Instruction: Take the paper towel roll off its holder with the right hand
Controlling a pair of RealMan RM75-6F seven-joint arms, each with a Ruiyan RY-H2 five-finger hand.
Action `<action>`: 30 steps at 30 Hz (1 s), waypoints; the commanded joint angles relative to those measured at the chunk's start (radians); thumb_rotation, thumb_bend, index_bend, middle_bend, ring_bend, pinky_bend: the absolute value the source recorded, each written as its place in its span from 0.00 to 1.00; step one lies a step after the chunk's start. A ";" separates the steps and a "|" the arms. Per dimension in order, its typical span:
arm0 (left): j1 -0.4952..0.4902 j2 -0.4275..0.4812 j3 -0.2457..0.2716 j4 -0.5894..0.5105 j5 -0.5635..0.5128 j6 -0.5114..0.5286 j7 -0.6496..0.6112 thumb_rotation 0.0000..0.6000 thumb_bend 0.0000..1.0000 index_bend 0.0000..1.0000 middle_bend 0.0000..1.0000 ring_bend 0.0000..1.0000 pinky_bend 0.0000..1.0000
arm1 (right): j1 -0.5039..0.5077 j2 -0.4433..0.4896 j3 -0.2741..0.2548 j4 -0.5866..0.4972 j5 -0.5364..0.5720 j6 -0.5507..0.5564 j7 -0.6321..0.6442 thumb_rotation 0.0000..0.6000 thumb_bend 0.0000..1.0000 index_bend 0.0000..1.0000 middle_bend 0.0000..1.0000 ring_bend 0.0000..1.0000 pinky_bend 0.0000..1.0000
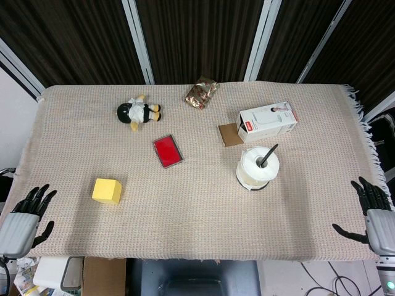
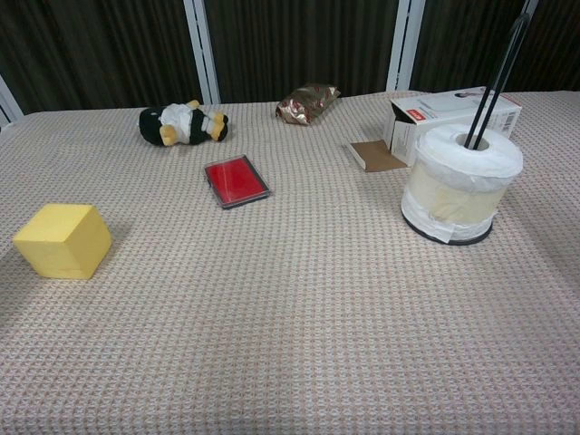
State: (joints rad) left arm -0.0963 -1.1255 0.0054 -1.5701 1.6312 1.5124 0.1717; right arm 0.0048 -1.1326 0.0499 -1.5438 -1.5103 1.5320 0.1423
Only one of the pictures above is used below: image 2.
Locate white paper towel roll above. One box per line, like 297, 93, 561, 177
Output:
400, 122, 525, 243

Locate black wire towel holder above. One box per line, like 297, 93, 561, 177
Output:
402, 13, 531, 247

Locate beige woven tablecloth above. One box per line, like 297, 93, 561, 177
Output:
0, 90, 580, 435

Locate red ink pad case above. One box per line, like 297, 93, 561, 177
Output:
203, 154, 276, 210

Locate shiny brown foil bag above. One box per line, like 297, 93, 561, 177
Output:
275, 82, 342, 127

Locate black and white plush toy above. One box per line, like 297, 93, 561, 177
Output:
138, 99, 229, 148

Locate dark pleated curtain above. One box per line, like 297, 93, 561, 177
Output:
0, 0, 580, 116

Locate white cardboard box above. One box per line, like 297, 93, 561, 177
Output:
349, 86, 523, 174

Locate yellow foam cube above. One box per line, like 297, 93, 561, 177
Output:
12, 203, 113, 280

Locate white frame post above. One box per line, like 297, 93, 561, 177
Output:
386, 0, 426, 92
183, 0, 222, 105
492, 0, 539, 93
0, 74, 23, 131

